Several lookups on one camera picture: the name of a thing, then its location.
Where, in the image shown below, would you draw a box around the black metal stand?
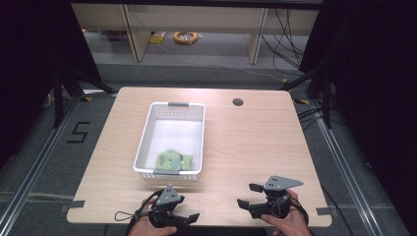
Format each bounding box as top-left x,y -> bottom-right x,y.
277,64 -> 332,130
52,64 -> 117,130

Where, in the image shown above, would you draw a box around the black hanging cables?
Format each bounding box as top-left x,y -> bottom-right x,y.
261,9 -> 307,71

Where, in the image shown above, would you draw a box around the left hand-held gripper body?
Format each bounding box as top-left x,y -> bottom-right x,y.
148,184 -> 191,229

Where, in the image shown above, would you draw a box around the white shelf unit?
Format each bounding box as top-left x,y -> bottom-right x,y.
71,3 -> 322,65

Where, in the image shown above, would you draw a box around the white floor cable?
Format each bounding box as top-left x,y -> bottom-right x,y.
156,42 -> 287,83

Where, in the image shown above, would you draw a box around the aluminium floor rail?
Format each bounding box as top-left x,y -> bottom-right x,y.
0,94 -> 83,232
313,99 -> 389,236

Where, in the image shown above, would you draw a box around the person's left hand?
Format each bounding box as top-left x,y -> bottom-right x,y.
127,196 -> 178,236

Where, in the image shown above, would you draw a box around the black curtain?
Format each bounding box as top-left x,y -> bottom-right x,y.
298,0 -> 417,236
0,0 -> 102,168

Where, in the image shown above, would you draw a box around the green toy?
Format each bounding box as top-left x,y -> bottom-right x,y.
155,148 -> 184,171

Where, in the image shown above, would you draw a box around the yellow packet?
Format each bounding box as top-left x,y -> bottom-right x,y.
149,30 -> 168,45

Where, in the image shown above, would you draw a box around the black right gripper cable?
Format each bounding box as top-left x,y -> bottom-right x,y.
279,195 -> 311,228

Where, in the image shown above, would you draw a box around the white plastic basket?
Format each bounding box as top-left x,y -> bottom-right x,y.
132,101 -> 207,182

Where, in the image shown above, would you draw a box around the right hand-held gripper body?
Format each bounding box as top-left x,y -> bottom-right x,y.
249,175 -> 305,220

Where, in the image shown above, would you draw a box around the black floor cables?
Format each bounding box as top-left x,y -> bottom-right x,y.
295,106 -> 328,133

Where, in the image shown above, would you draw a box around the person's right hand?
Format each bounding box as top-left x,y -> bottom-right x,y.
260,189 -> 313,236

